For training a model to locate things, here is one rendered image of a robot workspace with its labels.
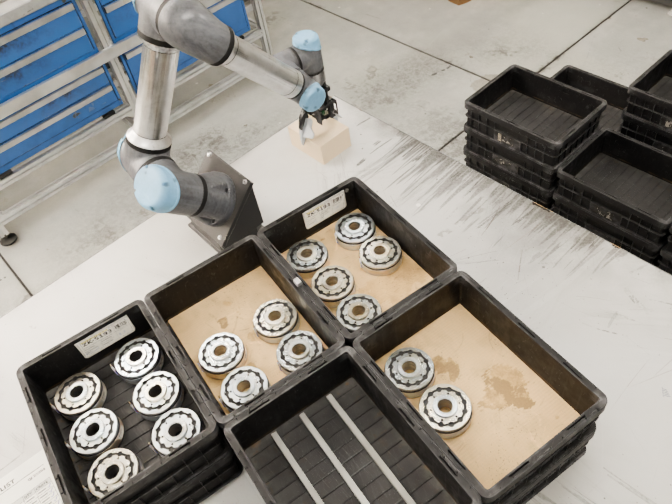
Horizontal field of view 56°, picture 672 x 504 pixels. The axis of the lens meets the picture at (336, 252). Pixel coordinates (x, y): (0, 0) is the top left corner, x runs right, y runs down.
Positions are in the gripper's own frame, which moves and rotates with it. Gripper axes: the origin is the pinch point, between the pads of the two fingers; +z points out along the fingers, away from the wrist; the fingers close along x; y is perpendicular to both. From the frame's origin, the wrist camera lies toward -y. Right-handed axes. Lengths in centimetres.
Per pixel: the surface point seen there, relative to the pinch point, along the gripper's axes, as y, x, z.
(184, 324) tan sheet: 36, -74, -8
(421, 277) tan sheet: 68, -27, -8
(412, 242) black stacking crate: 63, -24, -14
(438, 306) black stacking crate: 78, -33, -12
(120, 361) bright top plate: 35, -90, -11
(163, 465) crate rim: 67, -96, -18
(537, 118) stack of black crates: 32, 76, 26
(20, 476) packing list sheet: 31, -122, 5
